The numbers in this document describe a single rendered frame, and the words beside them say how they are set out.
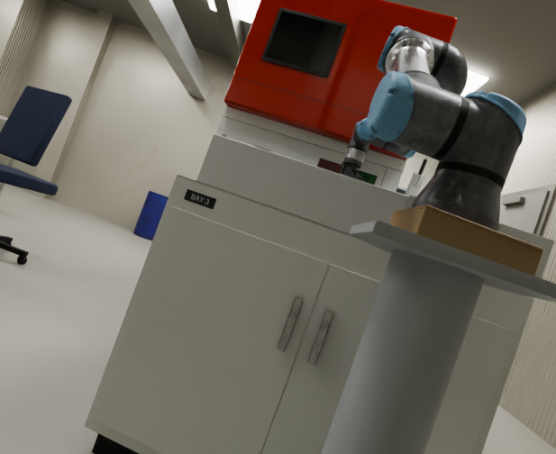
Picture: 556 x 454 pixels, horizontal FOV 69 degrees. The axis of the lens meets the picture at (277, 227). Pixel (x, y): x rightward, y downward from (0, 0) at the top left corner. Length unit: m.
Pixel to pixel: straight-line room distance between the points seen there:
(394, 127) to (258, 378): 0.70
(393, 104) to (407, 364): 0.43
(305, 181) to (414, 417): 0.62
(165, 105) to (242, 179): 6.89
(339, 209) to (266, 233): 0.20
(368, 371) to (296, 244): 0.44
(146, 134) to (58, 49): 2.29
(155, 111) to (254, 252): 7.00
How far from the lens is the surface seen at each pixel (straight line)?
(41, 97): 3.45
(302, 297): 1.06
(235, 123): 1.84
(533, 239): 1.14
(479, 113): 0.78
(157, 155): 7.76
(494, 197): 0.77
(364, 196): 1.06
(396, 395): 0.73
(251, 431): 1.16
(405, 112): 0.74
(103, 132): 8.20
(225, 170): 1.12
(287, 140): 1.77
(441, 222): 0.68
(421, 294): 0.70
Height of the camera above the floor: 0.75
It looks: 1 degrees up
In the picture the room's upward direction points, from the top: 20 degrees clockwise
